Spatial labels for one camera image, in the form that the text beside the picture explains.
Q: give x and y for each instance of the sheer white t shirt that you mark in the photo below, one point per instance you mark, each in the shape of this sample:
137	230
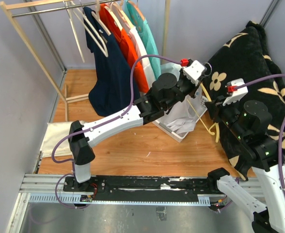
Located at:
181	118

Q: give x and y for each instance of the folded cream cloth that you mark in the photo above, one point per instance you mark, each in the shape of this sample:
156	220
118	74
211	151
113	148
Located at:
54	133

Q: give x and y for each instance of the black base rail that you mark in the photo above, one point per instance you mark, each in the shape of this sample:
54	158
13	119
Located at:
142	188

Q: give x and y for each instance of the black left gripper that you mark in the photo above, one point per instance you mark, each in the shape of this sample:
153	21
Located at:
194	88

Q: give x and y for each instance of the cream hanger on navy shirt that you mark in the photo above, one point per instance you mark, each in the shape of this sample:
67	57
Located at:
94	33

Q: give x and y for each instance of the yellow hanger with metal hook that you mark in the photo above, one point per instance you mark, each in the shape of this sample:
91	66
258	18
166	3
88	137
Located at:
216	125

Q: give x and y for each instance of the wooden clothes rack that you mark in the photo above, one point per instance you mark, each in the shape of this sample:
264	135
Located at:
27	8

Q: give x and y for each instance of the empty cream hanger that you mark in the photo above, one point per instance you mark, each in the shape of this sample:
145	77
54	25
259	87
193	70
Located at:
74	30

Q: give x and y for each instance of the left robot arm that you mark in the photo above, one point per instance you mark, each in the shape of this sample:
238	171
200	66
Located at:
164	94

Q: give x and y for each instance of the black floral blanket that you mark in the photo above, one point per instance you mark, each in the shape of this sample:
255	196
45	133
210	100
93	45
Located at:
246	56

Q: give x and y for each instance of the white pink t shirt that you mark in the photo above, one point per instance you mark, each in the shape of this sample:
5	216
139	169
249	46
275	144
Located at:
131	31

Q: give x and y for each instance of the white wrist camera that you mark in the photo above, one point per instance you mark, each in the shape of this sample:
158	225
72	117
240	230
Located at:
193	70
235	92

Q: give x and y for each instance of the white plastic basket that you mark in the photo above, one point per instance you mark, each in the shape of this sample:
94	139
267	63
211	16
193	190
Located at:
180	137

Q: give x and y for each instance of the navy blue t shirt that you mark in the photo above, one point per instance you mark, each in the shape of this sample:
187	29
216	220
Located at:
112	91

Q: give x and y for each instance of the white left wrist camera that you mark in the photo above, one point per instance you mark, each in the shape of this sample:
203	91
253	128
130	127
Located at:
193	70

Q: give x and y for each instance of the metal corner post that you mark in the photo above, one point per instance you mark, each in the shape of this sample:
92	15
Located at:
42	29

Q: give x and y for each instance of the orange t shirt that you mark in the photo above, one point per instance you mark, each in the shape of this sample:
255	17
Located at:
126	46

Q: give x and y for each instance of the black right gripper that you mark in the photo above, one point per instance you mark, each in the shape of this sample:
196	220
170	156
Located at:
215	106

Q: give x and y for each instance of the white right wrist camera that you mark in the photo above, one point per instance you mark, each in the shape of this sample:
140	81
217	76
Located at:
235	92

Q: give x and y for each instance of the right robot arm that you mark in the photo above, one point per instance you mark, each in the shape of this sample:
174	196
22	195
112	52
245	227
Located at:
258	152

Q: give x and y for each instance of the teal t shirt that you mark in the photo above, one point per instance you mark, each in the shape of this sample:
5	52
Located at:
142	27

